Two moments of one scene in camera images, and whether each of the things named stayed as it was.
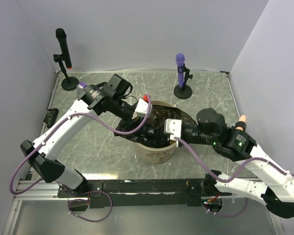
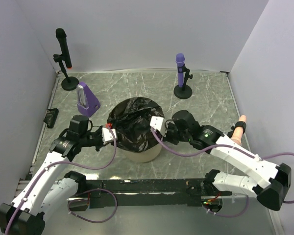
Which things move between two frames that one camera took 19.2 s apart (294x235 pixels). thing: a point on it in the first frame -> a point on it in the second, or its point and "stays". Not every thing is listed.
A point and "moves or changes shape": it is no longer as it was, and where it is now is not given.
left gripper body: [123, 110] -> [94, 139]
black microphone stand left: [69, 83] stays
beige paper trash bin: [152, 154] moves or changes shape
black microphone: [61, 36] stays
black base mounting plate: [143, 193] stays
